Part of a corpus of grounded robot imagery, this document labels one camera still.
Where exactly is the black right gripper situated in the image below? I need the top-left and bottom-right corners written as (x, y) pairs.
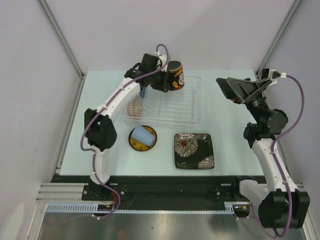
top-left (216, 77), bottom-right (273, 125)

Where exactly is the red lacquer cup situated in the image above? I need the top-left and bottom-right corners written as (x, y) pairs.
top-left (167, 60), bottom-right (185, 91)

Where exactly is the blue patterned bowl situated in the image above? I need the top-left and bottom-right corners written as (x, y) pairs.
top-left (139, 87), bottom-right (148, 98)

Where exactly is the white wire dish rack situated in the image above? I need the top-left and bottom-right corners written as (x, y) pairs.
top-left (122, 76), bottom-right (201, 128)

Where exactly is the brown patterned bowl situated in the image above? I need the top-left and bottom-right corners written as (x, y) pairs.
top-left (126, 98), bottom-right (143, 118)

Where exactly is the black floral square plate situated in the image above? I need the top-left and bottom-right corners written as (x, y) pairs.
top-left (173, 133), bottom-right (215, 170)

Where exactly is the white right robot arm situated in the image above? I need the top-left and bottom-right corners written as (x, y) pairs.
top-left (216, 77), bottom-right (311, 230)

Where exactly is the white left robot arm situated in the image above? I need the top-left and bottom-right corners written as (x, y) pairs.
top-left (80, 51), bottom-right (170, 200)

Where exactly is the light blue plastic cup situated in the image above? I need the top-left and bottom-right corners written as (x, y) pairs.
top-left (131, 125), bottom-right (156, 147)

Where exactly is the yellow round saucer plate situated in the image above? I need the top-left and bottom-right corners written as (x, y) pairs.
top-left (128, 125), bottom-right (158, 152)

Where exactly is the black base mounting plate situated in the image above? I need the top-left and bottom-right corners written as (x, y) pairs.
top-left (82, 175), bottom-right (266, 212)

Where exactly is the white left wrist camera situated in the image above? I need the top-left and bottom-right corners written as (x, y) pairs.
top-left (155, 51), bottom-right (170, 72)

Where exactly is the white slotted cable duct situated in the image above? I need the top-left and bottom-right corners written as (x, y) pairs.
top-left (46, 202), bottom-right (237, 214)

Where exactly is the aluminium frame rail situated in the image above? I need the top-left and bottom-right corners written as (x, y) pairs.
top-left (36, 183), bottom-right (85, 203)

